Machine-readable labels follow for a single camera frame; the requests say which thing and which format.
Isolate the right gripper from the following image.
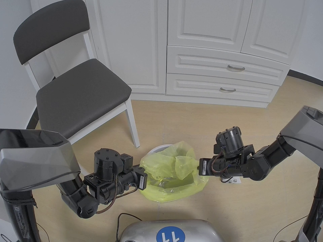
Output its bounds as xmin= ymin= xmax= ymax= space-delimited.
xmin=199 ymin=158 xmax=243 ymax=178

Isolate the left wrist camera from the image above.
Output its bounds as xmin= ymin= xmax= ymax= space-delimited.
xmin=121 ymin=154 xmax=134 ymax=173

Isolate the yellow plastic bag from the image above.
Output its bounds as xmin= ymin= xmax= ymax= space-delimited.
xmin=139 ymin=141 xmax=209 ymax=203

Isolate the grey padded white chair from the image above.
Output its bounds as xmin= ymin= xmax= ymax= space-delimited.
xmin=13 ymin=0 xmax=140 ymax=149

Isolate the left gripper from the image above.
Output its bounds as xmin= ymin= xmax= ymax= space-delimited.
xmin=117 ymin=166 xmax=148 ymax=193

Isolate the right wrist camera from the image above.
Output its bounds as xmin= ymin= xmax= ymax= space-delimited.
xmin=213 ymin=134 xmax=224 ymax=156

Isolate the grey trash bin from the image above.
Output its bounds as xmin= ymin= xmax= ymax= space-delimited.
xmin=144 ymin=143 xmax=198 ymax=198

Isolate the white wardrobe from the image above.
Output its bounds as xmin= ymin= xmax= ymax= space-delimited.
xmin=28 ymin=0 xmax=311 ymax=108

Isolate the black cable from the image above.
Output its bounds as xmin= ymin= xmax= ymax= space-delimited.
xmin=274 ymin=214 xmax=312 ymax=242
xmin=116 ymin=213 xmax=142 ymax=240

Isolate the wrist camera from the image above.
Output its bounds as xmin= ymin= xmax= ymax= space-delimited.
xmin=213 ymin=134 xmax=224 ymax=156
xmin=121 ymin=154 xmax=134 ymax=173

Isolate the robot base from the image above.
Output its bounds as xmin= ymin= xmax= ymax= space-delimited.
xmin=121 ymin=219 xmax=222 ymax=242

